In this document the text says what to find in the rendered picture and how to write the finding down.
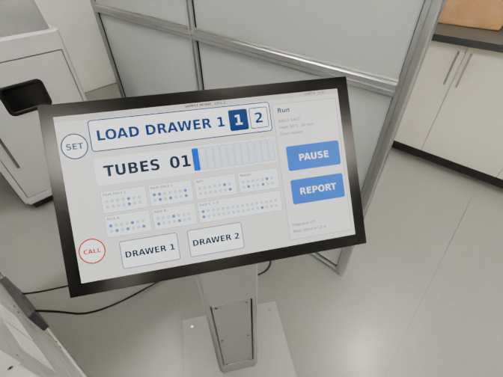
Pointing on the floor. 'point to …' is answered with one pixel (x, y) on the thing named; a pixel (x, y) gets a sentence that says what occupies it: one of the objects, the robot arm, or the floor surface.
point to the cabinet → (31, 337)
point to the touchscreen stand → (235, 330)
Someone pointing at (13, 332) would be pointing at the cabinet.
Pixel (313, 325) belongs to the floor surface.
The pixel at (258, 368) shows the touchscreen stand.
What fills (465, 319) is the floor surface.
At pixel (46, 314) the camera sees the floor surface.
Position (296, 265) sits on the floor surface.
